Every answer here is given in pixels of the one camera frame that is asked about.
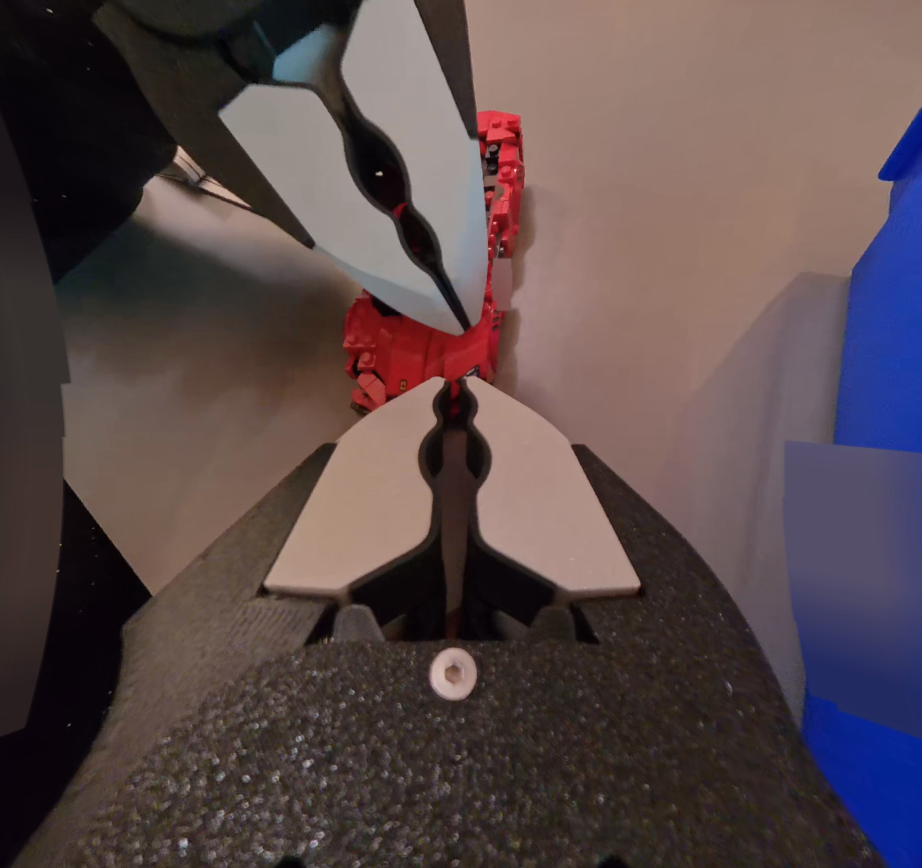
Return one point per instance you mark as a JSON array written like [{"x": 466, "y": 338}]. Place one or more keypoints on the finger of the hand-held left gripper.
[
  {"x": 310, "y": 177},
  {"x": 425, "y": 112}
]

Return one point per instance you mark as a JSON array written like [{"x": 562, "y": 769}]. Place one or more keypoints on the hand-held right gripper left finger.
[{"x": 360, "y": 515}]

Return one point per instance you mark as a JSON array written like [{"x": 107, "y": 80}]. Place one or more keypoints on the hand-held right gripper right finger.
[{"x": 547, "y": 515}]

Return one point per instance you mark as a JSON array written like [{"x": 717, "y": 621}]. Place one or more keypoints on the red lego car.
[{"x": 403, "y": 357}]

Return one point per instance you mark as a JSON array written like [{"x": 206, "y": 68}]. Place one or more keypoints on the blue plastic bin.
[{"x": 886, "y": 306}]

